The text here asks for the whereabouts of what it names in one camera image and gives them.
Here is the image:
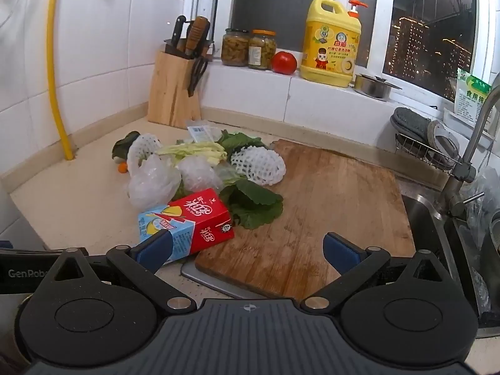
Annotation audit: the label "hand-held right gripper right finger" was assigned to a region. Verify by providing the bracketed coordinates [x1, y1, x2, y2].
[301, 232, 454, 314]

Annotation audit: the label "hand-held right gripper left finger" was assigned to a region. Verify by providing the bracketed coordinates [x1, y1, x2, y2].
[47, 228, 196, 315]

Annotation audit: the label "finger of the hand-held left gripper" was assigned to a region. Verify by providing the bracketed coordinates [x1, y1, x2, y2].
[0, 247, 72, 262]

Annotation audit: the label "red blue tea carton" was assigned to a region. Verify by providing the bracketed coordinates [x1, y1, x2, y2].
[137, 187, 235, 264]

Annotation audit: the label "pale napa cabbage leaf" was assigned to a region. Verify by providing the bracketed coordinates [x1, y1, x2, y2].
[155, 141, 228, 168]

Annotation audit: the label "dark green leaf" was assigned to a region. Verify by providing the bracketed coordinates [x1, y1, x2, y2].
[219, 180, 284, 208]
[230, 199, 284, 230]

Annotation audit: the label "white foam fruit net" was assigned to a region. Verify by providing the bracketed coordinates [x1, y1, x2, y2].
[230, 144, 287, 187]
[126, 133, 163, 173]

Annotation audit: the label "green napa cabbage leaf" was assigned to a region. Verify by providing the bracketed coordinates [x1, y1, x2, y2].
[217, 131, 270, 155]

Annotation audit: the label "wooden cutting board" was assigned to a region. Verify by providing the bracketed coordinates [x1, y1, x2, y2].
[194, 138, 417, 301]

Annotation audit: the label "grey metal tray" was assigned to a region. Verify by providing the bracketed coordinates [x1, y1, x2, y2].
[180, 260, 270, 301]

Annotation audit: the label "clear plastic bag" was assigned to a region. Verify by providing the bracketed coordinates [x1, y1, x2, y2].
[127, 153, 183, 210]

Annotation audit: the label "crumpled clear plastic wrap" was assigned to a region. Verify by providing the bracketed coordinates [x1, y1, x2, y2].
[177, 156, 224, 194]

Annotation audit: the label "steel sink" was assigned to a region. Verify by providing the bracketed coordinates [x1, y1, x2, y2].
[400, 191, 500, 338]

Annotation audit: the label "dark green vegetable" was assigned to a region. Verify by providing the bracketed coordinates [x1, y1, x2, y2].
[112, 131, 141, 161]

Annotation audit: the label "green white packaging box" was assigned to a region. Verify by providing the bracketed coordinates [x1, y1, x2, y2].
[187, 125, 220, 143]

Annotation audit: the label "steel faucet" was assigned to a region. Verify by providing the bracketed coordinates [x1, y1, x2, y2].
[433, 86, 500, 217]

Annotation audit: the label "grey scouring pad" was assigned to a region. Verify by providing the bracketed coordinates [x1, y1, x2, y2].
[425, 120, 461, 167]
[391, 106, 433, 145]

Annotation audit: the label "clear plastic sheet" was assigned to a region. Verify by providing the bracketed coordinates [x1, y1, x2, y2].
[467, 166, 500, 243]

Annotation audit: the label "wooden knife block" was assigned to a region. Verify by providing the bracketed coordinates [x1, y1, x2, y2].
[147, 49, 207, 129]

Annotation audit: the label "small steel pot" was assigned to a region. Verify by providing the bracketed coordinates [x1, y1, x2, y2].
[353, 73, 403, 101]

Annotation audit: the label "black scissors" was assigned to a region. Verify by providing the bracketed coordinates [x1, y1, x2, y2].
[187, 55, 209, 98]

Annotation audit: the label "yellow pipe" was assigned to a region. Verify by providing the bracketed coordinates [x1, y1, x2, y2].
[46, 0, 76, 162]

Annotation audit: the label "green white packet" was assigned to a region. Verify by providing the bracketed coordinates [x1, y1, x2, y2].
[453, 68, 497, 133]

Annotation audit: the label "red tomato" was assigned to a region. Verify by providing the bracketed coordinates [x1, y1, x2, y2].
[271, 51, 298, 75]

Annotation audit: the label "yellow detergent bottle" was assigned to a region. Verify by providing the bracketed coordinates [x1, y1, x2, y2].
[299, 0, 368, 88]

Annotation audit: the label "dark lid pickle jar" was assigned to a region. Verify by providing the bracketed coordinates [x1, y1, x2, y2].
[221, 28, 250, 67]

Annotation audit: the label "orange lid pickle jar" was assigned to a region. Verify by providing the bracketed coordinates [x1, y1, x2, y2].
[248, 29, 277, 71]

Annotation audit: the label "wire dish rack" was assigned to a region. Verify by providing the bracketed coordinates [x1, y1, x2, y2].
[394, 133, 463, 170]

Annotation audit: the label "wooden handled knife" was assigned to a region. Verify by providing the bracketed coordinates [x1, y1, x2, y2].
[187, 16, 212, 57]

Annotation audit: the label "black handled knife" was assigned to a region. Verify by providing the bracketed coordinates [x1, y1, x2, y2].
[171, 15, 187, 53]

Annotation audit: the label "white window frame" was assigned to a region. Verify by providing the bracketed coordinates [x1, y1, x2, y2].
[183, 0, 500, 106]

